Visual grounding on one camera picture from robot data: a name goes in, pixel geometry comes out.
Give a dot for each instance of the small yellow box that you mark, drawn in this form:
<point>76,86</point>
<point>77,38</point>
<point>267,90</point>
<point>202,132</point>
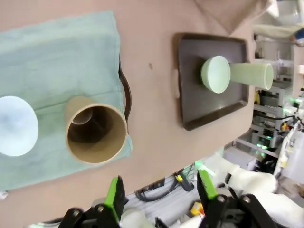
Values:
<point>197,209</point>

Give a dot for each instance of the green cloth mat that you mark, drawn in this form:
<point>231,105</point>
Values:
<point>59,59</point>

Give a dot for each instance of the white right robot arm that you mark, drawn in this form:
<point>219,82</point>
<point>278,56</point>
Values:
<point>256,180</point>

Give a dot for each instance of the yellow black connector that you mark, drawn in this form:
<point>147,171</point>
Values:
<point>183,181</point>

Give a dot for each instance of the light green bowl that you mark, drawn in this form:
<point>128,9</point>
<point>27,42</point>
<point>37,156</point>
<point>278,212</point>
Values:
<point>215,74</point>

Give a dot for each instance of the light green tall cup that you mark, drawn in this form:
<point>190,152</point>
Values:
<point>247,73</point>

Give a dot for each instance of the light blue bowl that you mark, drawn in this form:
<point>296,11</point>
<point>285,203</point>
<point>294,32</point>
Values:
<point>14,126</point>

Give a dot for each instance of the brown tall cup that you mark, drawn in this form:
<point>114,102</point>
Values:
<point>78,152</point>

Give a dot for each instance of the metal equipment rack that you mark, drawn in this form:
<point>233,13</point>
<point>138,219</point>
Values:
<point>270,107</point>

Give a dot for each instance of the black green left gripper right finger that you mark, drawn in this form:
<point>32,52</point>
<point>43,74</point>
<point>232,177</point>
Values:
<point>213,209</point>

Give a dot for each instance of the dark brown plastic tray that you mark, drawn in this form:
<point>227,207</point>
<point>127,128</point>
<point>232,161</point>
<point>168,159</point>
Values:
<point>190,107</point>
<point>127,90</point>

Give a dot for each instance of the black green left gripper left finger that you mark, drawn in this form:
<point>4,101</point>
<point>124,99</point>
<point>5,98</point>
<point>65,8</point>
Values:
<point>112,202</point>

